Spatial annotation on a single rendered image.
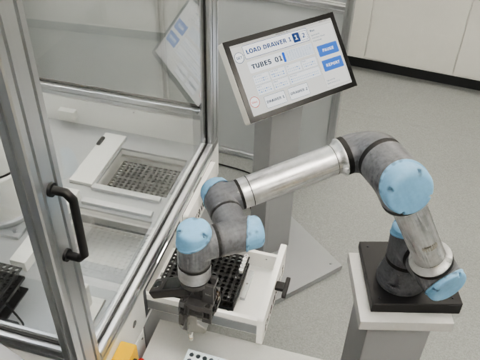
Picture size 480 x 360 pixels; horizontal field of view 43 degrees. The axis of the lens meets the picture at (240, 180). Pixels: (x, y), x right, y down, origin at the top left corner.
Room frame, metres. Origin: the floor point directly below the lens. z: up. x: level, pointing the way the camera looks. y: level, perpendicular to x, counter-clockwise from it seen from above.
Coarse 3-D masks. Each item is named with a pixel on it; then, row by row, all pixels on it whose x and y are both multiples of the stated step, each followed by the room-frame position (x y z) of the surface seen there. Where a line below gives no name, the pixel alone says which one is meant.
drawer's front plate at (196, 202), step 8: (208, 168) 1.60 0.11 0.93; (208, 176) 1.56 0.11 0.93; (200, 184) 1.51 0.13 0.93; (200, 192) 1.48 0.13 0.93; (192, 200) 1.43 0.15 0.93; (200, 200) 1.47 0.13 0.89; (192, 208) 1.40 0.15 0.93; (200, 208) 1.47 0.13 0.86; (184, 216) 1.36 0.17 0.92; (192, 216) 1.40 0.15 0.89; (200, 216) 1.47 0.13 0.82
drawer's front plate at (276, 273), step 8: (280, 248) 1.23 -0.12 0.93; (280, 256) 1.20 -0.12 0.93; (280, 264) 1.17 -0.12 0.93; (272, 272) 1.14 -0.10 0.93; (280, 272) 1.18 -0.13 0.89; (272, 280) 1.11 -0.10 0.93; (280, 280) 1.19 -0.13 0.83; (272, 288) 1.08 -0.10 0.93; (264, 296) 1.05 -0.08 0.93; (272, 296) 1.08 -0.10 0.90; (264, 304) 1.02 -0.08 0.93; (272, 304) 1.09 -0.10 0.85; (264, 312) 1.00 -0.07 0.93; (264, 320) 0.99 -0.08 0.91; (256, 328) 0.98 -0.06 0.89; (264, 328) 1.00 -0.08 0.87; (256, 336) 0.98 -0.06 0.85
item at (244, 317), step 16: (240, 256) 1.26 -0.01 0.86; (256, 256) 1.24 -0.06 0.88; (272, 256) 1.23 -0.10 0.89; (160, 272) 1.21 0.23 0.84; (256, 272) 1.22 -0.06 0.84; (256, 288) 1.16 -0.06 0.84; (160, 304) 1.06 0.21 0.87; (176, 304) 1.05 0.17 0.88; (240, 304) 1.10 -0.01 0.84; (256, 304) 1.10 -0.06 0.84; (224, 320) 1.02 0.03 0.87; (240, 320) 1.01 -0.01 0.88; (256, 320) 1.00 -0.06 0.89
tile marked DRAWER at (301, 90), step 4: (300, 84) 2.01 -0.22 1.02; (304, 84) 2.02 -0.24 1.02; (292, 88) 1.99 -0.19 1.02; (296, 88) 1.99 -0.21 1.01; (300, 88) 2.00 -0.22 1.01; (304, 88) 2.01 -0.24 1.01; (308, 88) 2.01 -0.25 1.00; (292, 92) 1.97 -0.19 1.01; (296, 92) 1.98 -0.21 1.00; (300, 92) 1.99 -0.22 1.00; (304, 92) 2.00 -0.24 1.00; (308, 92) 2.00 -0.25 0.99; (292, 96) 1.96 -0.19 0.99; (296, 96) 1.97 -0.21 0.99; (300, 96) 1.98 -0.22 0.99
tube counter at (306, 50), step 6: (294, 48) 2.10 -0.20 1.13; (300, 48) 2.11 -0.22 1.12; (306, 48) 2.12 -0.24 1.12; (312, 48) 2.13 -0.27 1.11; (276, 54) 2.05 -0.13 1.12; (282, 54) 2.06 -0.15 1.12; (288, 54) 2.07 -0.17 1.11; (294, 54) 2.08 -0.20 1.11; (300, 54) 2.09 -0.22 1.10; (306, 54) 2.10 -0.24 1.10; (276, 60) 2.03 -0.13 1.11; (282, 60) 2.04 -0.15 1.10; (288, 60) 2.05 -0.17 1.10
